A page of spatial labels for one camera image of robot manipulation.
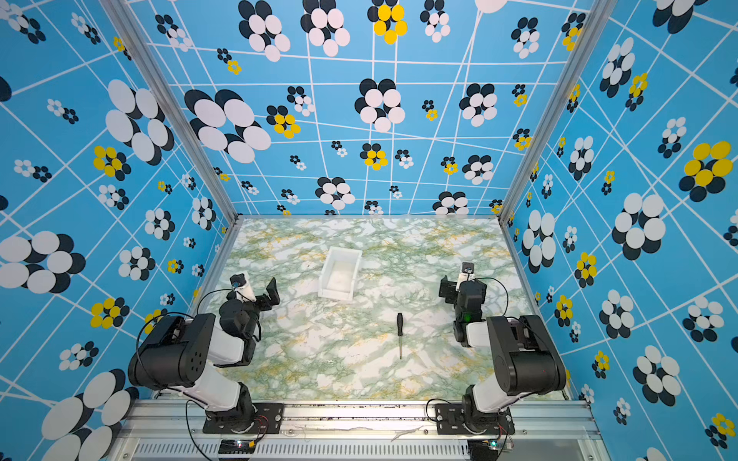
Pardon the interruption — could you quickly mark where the left aluminium corner post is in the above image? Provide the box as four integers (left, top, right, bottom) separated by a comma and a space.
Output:
100, 0, 238, 226

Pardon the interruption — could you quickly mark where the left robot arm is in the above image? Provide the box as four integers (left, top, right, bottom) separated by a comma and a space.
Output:
128, 274, 284, 435

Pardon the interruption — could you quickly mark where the white plastic bin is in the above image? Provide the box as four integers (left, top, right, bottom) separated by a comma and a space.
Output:
317, 247, 362, 302

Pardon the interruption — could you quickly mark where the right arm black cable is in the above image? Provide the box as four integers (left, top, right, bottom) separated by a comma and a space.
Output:
475, 275, 511, 318

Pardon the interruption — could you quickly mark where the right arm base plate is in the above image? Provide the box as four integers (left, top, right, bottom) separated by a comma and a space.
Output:
430, 403, 515, 437

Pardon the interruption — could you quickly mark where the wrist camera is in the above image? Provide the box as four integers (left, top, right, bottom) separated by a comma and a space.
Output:
230, 273, 257, 302
457, 262, 475, 290

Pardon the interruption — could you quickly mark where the aluminium front rail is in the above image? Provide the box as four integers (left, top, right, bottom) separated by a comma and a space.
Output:
109, 400, 610, 460

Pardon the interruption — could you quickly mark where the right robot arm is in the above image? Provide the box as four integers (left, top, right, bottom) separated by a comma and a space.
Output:
439, 274, 566, 433

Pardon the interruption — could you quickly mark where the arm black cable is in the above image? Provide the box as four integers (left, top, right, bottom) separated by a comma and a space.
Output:
475, 275, 511, 318
135, 286, 238, 399

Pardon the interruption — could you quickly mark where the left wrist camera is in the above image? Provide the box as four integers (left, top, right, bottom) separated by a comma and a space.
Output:
230, 273, 257, 302

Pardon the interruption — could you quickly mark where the black handled screwdriver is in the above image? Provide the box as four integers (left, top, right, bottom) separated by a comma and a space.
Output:
396, 312, 404, 360

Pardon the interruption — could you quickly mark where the aluminium corner post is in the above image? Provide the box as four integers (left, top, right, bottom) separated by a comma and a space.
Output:
499, 0, 618, 225
100, 0, 238, 226

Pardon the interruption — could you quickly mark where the right aluminium corner post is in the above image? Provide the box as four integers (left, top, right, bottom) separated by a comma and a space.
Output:
499, 0, 618, 225

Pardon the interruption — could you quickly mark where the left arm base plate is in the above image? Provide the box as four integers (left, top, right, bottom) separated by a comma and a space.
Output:
203, 403, 286, 435

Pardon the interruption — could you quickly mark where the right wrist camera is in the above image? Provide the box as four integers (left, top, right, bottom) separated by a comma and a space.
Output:
457, 262, 475, 290

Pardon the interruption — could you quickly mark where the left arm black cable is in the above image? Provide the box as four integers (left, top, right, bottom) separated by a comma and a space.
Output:
135, 286, 238, 399

